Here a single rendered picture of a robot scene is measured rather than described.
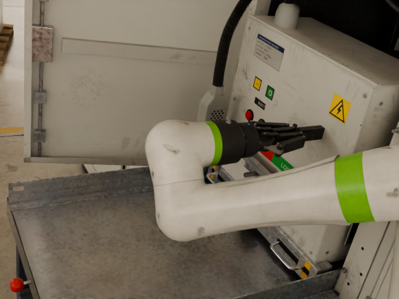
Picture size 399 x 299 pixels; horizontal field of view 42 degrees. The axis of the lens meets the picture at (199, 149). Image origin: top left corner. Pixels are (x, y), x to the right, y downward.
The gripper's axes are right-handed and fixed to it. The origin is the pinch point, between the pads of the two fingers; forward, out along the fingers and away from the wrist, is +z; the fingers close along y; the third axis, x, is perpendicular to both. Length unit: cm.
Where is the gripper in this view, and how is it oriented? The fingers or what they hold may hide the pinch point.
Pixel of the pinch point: (309, 133)
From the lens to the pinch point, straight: 120.5
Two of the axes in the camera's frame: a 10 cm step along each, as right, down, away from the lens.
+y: 4.6, 4.9, -7.4
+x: 1.6, -8.7, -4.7
